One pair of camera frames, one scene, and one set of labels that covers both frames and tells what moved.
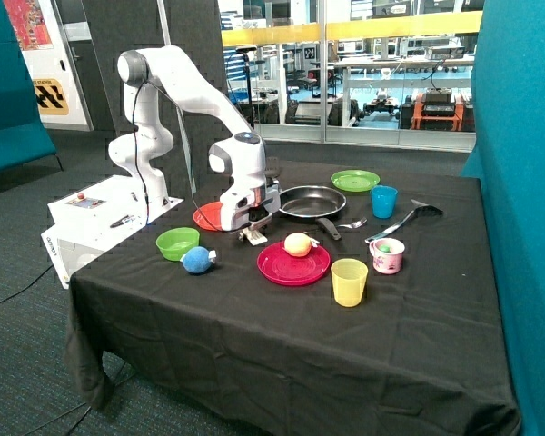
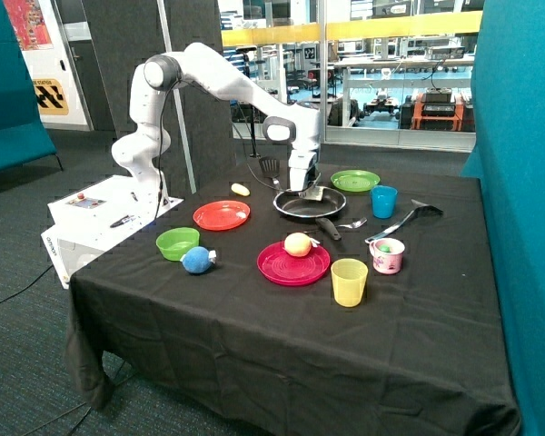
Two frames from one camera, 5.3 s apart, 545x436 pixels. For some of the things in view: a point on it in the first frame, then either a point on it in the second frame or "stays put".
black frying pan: x=312 y=202 stays put
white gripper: x=252 y=203 to x=298 y=163
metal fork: x=354 y=224 stays put
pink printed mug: x=388 y=255 stays put
